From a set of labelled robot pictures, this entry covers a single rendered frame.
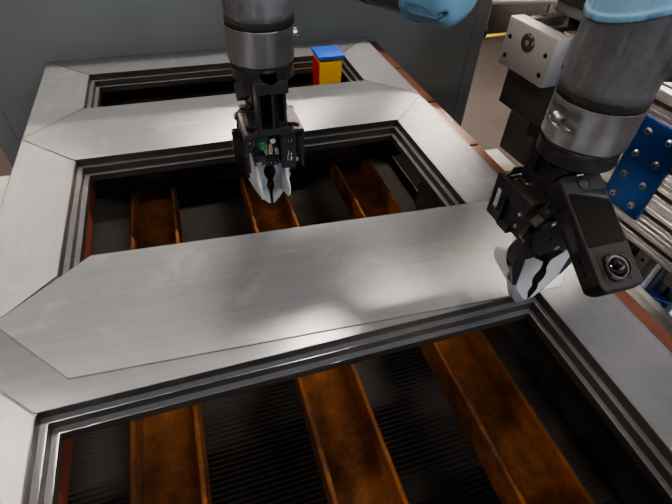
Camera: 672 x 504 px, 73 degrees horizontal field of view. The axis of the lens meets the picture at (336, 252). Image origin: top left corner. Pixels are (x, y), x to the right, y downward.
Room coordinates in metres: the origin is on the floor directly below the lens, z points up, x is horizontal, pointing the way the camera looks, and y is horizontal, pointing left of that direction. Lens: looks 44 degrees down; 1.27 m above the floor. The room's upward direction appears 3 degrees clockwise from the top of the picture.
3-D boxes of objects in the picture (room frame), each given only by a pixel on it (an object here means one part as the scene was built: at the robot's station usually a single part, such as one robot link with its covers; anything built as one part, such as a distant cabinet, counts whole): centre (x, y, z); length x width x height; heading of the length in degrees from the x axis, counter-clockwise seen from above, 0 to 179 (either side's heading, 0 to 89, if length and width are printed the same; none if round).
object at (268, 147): (0.51, 0.09, 1.00); 0.09 x 0.08 x 0.12; 20
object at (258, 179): (0.51, 0.11, 0.89); 0.06 x 0.03 x 0.09; 20
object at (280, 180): (0.52, 0.08, 0.89); 0.06 x 0.03 x 0.09; 20
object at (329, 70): (1.02, 0.04, 0.78); 0.05 x 0.05 x 0.19; 20
